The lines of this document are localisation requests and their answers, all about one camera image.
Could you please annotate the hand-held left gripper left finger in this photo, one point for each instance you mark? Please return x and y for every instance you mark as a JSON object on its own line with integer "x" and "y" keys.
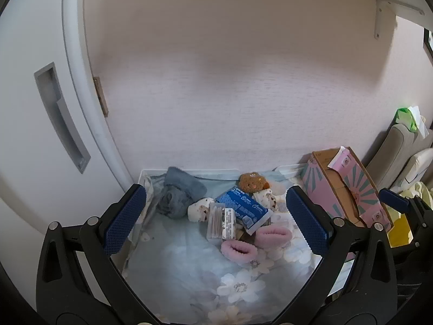
{"x": 125, "y": 220}

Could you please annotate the blue face mask packet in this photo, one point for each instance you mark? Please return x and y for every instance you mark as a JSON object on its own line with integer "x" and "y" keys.
{"x": 245, "y": 206}

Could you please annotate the yellow green floral blanket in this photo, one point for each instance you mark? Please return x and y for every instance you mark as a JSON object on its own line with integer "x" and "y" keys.
{"x": 399, "y": 230}

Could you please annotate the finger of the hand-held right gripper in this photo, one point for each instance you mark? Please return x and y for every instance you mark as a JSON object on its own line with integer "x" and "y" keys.
{"x": 392, "y": 199}

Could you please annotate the white pillow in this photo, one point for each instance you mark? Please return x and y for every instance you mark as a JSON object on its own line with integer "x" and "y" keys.
{"x": 417, "y": 166}

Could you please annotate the pink printed cardboard box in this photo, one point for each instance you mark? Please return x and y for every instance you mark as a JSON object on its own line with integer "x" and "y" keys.
{"x": 338, "y": 189}

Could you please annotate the white spotted plush toy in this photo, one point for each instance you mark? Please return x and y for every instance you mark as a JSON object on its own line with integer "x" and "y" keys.
{"x": 199, "y": 211}

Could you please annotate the white cabinet door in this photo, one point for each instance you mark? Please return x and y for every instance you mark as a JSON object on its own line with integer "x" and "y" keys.
{"x": 30, "y": 40}

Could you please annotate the dark picture frame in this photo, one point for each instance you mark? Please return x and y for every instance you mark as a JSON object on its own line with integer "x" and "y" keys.
{"x": 429, "y": 42}

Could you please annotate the grey cloth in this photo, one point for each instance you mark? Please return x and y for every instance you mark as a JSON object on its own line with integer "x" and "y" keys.
{"x": 179, "y": 189}

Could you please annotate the grey padded headboard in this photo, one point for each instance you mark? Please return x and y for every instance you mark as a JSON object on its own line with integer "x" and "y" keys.
{"x": 392, "y": 152}

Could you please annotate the brown plush toy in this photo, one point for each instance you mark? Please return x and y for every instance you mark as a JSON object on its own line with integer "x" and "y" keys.
{"x": 252, "y": 181}

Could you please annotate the green tissue pack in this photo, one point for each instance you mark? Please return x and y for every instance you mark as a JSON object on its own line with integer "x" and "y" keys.
{"x": 404, "y": 115}

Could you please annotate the pink fluffy sock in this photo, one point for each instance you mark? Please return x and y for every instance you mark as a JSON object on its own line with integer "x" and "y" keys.
{"x": 238, "y": 250}
{"x": 272, "y": 235}

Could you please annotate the brown door hinge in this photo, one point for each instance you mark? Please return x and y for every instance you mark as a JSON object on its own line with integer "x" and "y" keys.
{"x": 100, "y": 96}

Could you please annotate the white shelf bracket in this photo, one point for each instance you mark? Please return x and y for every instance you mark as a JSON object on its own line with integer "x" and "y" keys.
{"x": 384, "y": 5}

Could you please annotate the white patterned sock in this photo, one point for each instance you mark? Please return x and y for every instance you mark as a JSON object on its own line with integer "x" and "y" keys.
{"x": 267, "y": 199}

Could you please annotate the clear cotton swab box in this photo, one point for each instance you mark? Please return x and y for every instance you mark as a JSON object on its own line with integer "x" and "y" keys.
{"x": 218, "y": 221}

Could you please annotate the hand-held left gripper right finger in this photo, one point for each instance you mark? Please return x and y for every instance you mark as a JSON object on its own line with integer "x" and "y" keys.
{"x": 306, "y": 223}

